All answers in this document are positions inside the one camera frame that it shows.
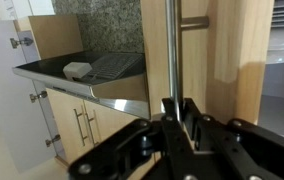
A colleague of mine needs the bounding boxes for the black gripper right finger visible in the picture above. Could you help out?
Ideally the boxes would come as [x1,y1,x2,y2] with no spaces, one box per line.
[182,98,202,134]

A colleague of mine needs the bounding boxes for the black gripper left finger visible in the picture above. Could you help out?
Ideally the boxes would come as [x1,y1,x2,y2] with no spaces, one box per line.
[162,98,177,121]

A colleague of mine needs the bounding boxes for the wooden cabinet door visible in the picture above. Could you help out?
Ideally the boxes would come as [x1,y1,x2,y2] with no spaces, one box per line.
[139,0,276,125]

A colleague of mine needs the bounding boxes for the steel door handle bar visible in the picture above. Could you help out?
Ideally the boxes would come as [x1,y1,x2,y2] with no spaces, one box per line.
[165,0,209,122]

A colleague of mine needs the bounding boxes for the white open cabinet door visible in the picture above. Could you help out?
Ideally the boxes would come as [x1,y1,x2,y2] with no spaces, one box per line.
[0,21,55,173]

